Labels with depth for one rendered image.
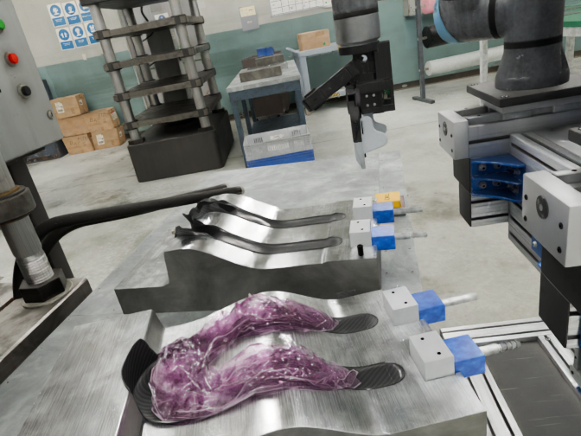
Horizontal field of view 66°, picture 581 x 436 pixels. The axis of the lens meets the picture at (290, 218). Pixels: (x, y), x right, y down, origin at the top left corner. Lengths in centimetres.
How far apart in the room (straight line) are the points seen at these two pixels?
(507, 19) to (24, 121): 118
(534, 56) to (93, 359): 101
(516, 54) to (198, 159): 396
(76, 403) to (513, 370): 125
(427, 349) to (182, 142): 435
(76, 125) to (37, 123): 618
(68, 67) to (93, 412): 743
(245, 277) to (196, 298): 11
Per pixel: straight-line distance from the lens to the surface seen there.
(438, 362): 57
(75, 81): 787
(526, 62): 115
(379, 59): 82
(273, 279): 80
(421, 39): 629
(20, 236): 113
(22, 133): 136
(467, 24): 119
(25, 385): 90
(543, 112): 119
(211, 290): 85
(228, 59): 725
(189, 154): 480
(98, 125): 745
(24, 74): 141
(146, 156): 491
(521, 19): 115
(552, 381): 155
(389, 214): 89
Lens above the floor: 126
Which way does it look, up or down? 23 degrees down
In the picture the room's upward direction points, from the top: 11 degrees counter-clockwise
